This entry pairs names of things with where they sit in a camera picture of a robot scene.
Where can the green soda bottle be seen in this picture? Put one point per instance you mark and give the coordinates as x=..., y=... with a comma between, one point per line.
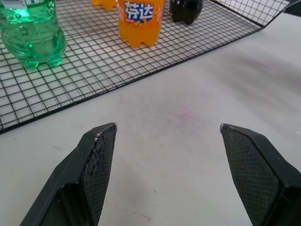
x=33, y=33

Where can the orange Fanta soda bottle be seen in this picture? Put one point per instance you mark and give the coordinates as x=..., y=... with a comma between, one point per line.
x=140, y=22

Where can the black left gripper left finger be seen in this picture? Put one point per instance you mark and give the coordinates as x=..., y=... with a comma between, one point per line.
x=77, y=174

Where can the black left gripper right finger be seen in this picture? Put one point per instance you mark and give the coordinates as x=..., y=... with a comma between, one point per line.
x=258, y=169

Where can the dark cola soda bottle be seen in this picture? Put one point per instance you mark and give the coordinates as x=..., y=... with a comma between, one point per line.
x=185, y=10

